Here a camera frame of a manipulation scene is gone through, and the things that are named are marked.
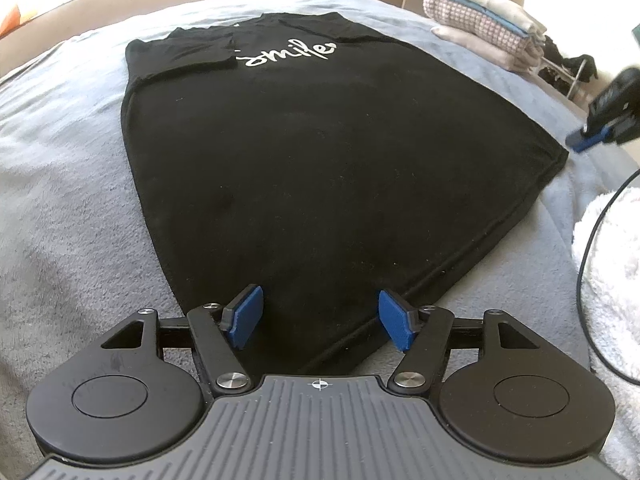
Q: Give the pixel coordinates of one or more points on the white fluffy robe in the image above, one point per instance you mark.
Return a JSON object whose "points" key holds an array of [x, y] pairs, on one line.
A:
{"points": [[615, 270]]}

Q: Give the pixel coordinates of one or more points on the metal shoe rack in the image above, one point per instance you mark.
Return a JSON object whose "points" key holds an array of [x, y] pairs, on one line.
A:
{"points": [[565, 77]]}

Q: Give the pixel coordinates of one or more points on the black shoe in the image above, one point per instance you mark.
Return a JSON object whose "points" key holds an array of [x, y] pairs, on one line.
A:
{"points": [[554, 49]]}

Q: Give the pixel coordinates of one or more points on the stack of folded clothes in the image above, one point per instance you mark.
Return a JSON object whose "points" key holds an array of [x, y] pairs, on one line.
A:
{"points": [[470, 22]]}

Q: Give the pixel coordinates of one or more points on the black printed t-shirt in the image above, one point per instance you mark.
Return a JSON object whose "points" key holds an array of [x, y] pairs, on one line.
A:
{"points": [[325, 170]]}

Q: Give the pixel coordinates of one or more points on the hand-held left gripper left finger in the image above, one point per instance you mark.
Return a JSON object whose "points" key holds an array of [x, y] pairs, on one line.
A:
{"points": [[247, 315]]}

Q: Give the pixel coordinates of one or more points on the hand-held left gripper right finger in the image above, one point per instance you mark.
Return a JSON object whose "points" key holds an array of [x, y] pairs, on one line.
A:
{"points": [[395, 317]]}

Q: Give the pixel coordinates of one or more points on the folded cream garment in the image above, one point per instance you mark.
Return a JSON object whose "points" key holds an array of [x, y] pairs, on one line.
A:
{"points": [[495, 55]]}

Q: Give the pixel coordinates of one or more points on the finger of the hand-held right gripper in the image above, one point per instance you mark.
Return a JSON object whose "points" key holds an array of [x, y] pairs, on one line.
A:
{"points": [[587, 139]]}

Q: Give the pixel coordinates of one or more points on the orange bag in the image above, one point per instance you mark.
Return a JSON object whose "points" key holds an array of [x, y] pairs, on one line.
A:
{"points": [[9, 22]]}

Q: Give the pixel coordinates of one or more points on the folded light blue garment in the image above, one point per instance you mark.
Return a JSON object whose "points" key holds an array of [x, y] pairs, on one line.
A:
{"points": [[480, 7]]}

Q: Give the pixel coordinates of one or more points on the folded white garment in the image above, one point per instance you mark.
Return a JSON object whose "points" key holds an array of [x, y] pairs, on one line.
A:
{"points": [[495, 2]]}

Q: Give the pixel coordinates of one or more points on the black boot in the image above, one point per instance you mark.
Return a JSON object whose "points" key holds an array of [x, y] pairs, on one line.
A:
{"points": [[584, 66]]}

